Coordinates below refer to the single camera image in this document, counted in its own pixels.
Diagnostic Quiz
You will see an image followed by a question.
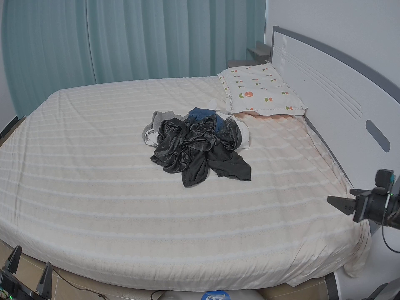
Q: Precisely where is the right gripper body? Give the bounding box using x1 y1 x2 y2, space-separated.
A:
353 193 389 223

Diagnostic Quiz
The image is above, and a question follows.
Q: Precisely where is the blue-green curtain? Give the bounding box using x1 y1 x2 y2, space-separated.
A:
2 0 94 118
87 0 267 85

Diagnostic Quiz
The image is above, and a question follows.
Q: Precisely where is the pile of clothes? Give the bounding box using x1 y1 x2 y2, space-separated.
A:
142 106 252 189

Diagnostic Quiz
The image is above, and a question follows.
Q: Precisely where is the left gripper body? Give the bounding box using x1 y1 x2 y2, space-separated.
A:
0 268 48 300

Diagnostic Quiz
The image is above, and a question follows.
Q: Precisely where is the grey bedside table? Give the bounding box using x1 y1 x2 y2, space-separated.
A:
227 41 271 69

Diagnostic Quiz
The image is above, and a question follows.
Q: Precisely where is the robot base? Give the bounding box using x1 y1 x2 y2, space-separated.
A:
156 289 260 300

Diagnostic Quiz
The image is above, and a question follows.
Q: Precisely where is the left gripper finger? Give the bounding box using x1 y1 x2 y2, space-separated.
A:
36 261 53 299
6 245 23 274

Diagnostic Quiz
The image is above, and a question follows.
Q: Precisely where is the white printed pillow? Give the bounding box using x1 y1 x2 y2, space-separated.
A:
217 61 308 117

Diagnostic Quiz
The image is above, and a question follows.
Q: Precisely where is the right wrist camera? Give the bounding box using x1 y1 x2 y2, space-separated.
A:
375 169 398 196

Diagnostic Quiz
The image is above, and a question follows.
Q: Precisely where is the bed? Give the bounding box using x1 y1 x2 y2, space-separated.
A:
0 26 400 300

